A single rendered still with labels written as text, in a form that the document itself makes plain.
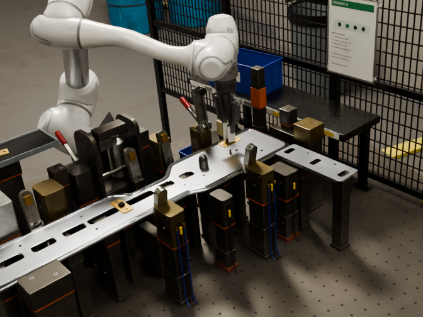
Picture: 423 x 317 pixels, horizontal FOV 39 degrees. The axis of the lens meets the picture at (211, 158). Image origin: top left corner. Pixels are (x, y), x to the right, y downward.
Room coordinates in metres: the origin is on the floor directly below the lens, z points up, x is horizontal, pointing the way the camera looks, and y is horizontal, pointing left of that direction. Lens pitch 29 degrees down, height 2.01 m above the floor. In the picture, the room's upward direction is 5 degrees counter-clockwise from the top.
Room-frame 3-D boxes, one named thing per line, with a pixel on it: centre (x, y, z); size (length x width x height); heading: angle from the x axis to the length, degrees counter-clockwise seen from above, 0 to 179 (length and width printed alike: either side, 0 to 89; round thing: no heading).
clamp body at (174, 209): (1.47, 0.13, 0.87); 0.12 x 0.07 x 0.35; 38
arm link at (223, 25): (1.86, -0.07, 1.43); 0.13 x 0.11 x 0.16; 169
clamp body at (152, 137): (1.92, 0.20, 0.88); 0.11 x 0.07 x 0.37; 38
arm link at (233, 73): (1.87, -0.07, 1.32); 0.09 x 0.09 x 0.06
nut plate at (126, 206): (1.58, 0.30, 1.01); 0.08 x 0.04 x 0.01; 37
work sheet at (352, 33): (2.13, -0.57, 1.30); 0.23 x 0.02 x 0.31; 38
